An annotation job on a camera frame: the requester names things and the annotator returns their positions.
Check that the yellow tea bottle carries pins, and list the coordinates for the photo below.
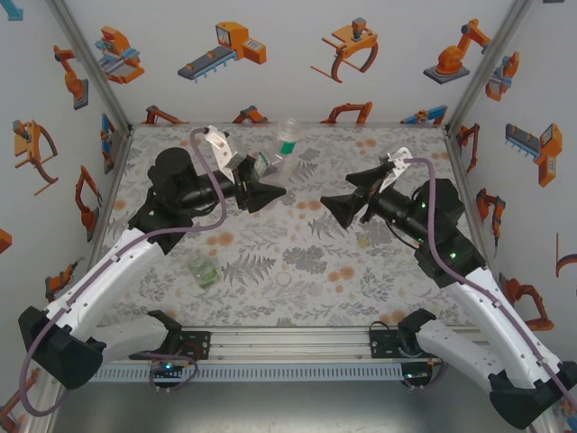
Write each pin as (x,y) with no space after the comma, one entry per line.
(260,164)

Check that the pale yellow bottle cap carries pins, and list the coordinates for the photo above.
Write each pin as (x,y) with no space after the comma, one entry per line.
(363,242)

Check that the clear bottle with green label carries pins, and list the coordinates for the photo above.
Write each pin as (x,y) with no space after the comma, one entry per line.
(203,270)

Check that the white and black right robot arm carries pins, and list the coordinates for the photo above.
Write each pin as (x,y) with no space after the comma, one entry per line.
(496,311)

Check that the small electronics board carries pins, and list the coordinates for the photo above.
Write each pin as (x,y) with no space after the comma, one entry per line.
(164,366)
(417,375)

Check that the aluminium frame bar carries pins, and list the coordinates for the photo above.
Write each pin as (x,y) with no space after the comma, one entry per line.
(108,203)
(455,158)
(288,124)

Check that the aluminium frame post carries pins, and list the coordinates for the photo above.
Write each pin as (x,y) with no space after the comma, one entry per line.
(489,63)
(90,67)

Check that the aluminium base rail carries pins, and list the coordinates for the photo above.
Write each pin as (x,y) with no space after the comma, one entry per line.
(288,345)

